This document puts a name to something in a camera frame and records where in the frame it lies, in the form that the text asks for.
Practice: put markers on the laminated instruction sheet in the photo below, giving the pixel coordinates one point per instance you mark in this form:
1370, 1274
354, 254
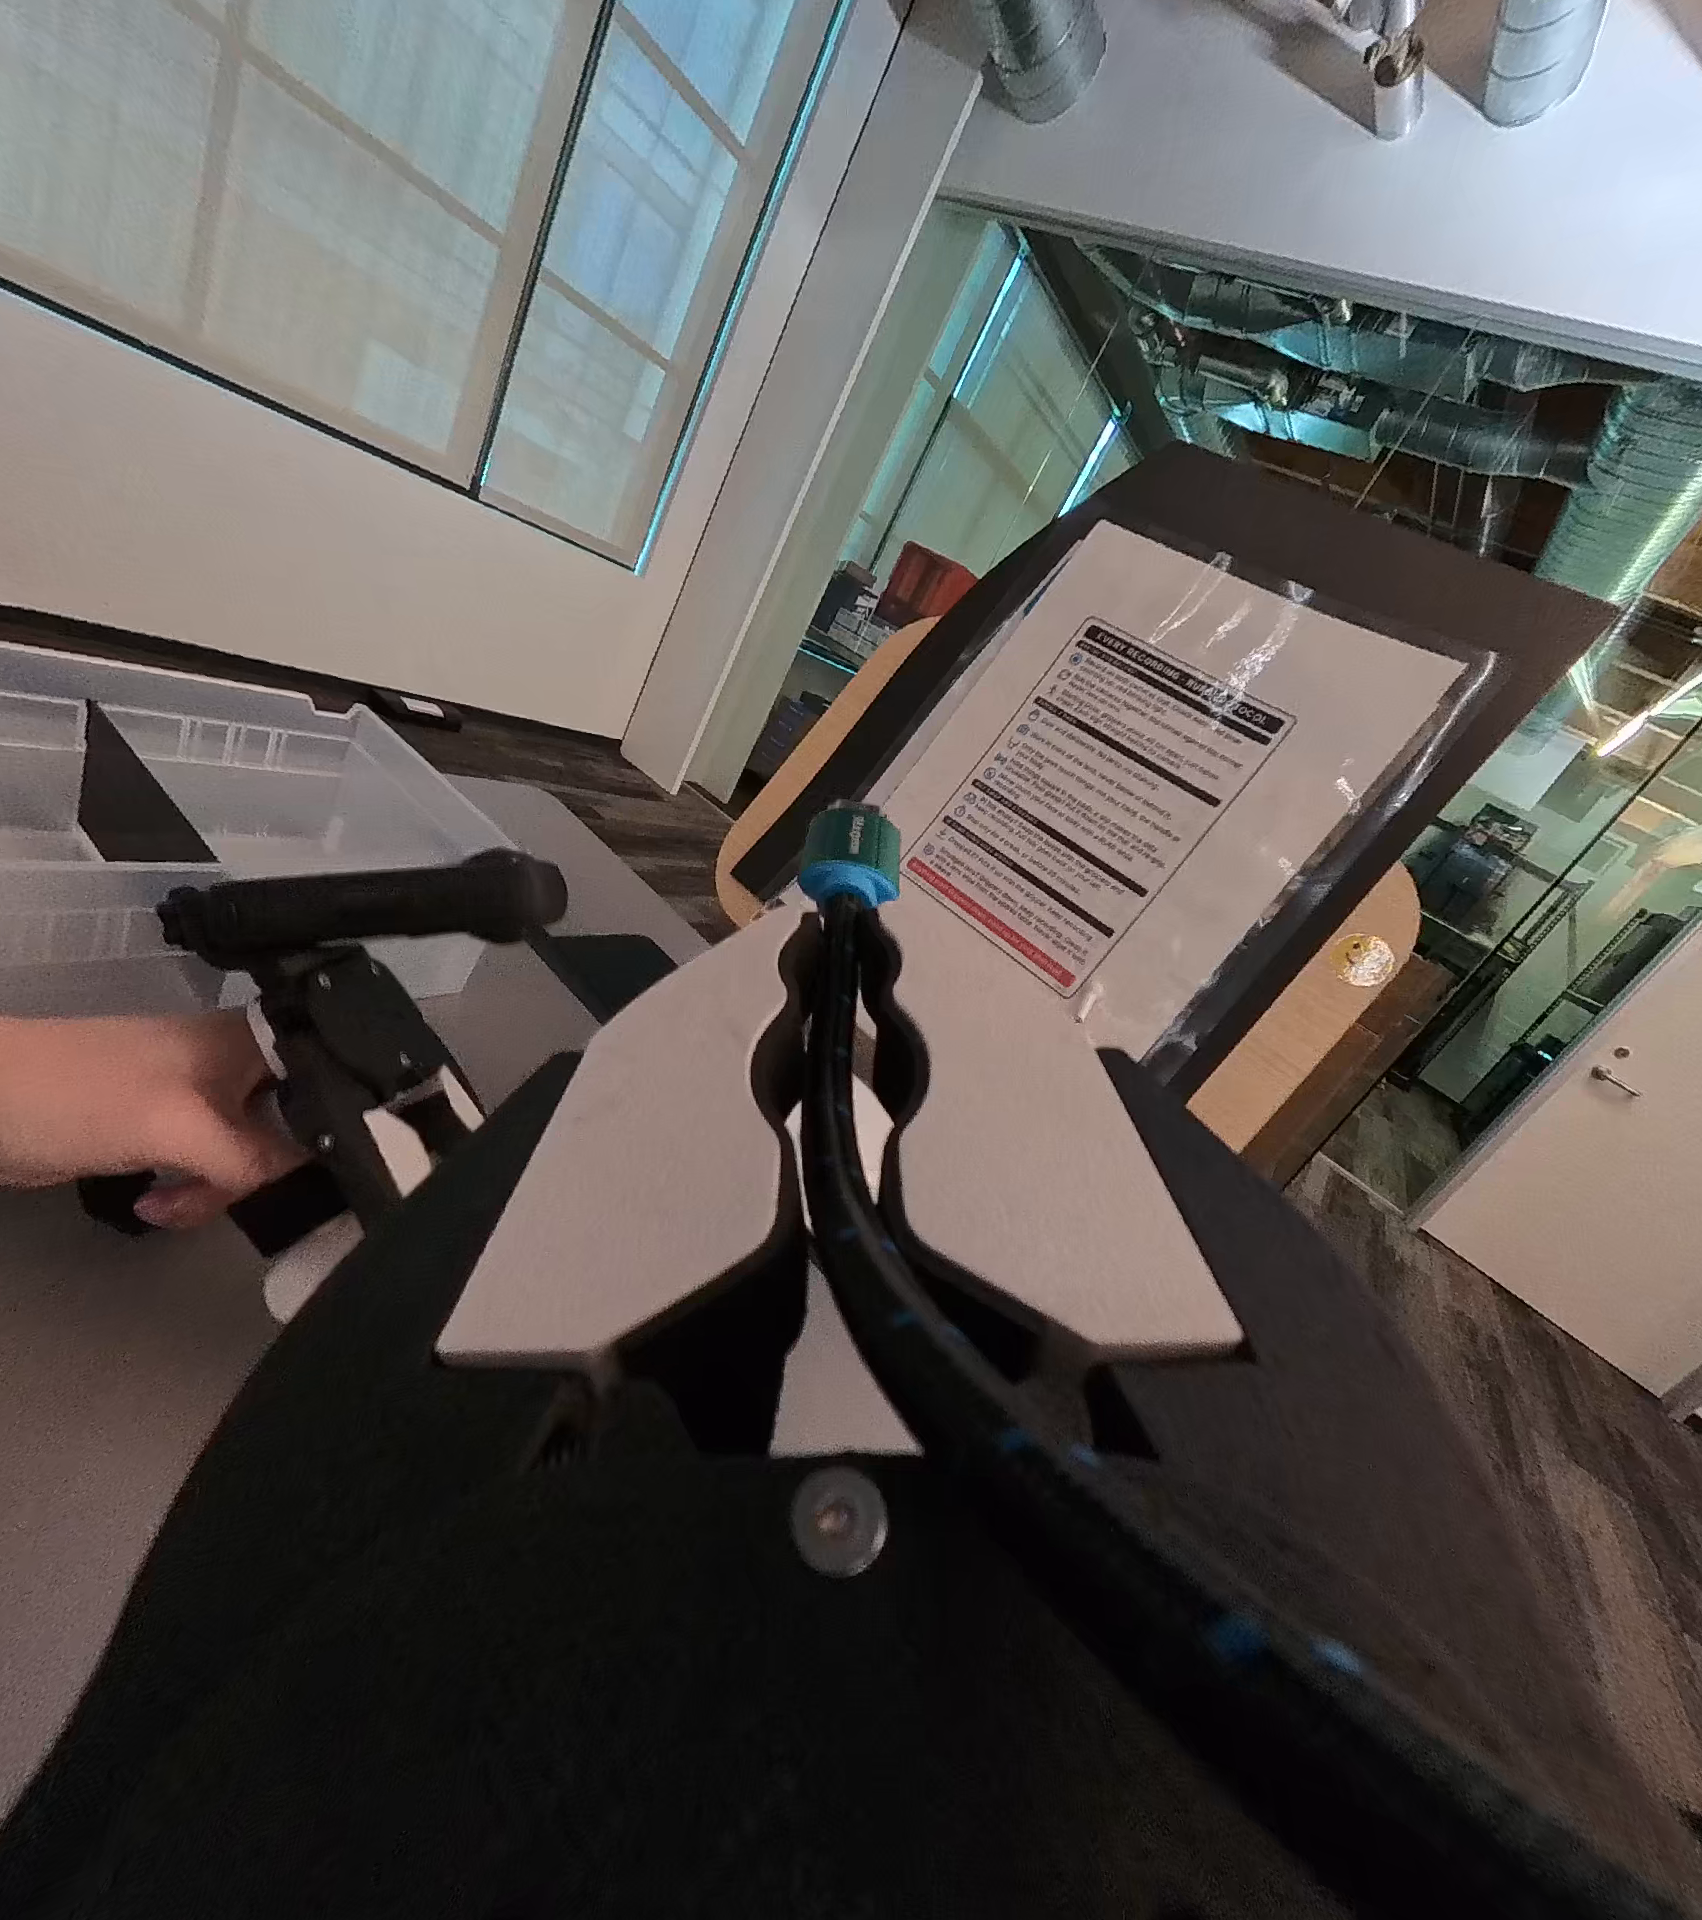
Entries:
1312, 779

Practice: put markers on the red storage crate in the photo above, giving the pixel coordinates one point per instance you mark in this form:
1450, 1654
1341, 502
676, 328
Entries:
935, 586

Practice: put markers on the white door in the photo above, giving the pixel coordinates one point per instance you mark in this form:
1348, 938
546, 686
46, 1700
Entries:
1662, 1198

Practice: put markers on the silver spiral air duct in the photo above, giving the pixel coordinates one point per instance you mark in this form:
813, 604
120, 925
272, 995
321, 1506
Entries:
1048, 52
1662, 482
1541, 60

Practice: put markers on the large gridded window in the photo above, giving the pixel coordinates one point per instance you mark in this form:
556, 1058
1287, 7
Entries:
272, 178

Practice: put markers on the dark flat rectangle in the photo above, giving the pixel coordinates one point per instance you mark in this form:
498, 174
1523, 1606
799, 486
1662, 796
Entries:
633, 976

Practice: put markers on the black bin divider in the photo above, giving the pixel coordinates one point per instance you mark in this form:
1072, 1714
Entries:
140, 806

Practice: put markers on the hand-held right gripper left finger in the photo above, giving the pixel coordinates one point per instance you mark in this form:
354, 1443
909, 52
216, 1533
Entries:
627, 1188

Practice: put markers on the clear plastic organizer bin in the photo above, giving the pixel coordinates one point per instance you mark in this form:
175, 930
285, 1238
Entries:
339, 809

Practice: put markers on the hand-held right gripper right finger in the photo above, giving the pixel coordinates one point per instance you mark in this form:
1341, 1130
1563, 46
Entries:
1087, 1188

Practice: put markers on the person's left hand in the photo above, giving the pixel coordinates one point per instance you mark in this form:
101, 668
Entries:
144, 1099

